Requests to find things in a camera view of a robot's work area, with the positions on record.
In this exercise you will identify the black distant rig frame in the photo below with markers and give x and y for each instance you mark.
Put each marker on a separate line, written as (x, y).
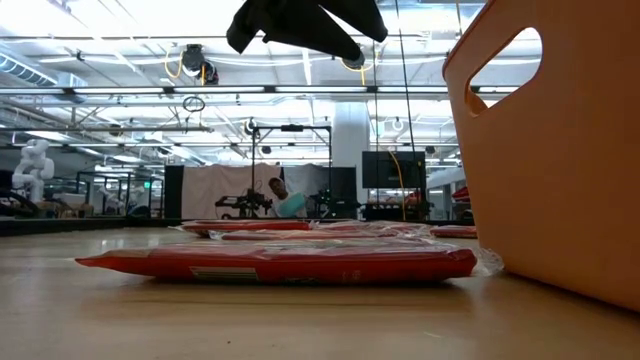
(292, 128)

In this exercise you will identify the red Orville Redenbacher popcorn bag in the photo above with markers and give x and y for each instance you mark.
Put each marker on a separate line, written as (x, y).
(345, 226)
(455, 232)
(300, 265)
(300, 234)
(410, 229)
(245, 225)

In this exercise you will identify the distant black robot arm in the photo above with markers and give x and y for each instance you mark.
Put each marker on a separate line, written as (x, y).
(245, 204)

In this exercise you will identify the black upright panel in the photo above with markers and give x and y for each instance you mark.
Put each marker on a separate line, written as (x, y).
(173, 192)

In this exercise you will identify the white backdrop curtain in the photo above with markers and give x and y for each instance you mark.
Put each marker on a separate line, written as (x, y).
(215, 190)

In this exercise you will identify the black metal table frame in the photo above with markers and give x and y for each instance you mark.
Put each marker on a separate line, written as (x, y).
(75, 226)

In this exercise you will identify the white building column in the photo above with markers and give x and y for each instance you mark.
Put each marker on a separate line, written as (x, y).
(350, 135)

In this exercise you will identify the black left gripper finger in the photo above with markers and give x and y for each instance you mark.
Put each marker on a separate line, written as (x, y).
(360, 17)
(325, 40)

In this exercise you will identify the white humanoid robot figure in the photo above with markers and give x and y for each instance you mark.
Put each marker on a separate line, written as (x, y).
(35, 165)

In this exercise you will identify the orange plastic basket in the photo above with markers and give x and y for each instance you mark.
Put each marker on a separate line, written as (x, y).
(575, 175)

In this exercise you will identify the person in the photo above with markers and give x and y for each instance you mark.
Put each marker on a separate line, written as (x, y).
(286, 202)

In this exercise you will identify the black monitor screen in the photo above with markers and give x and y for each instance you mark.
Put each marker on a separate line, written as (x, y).
(394, 170)
(345, 182)

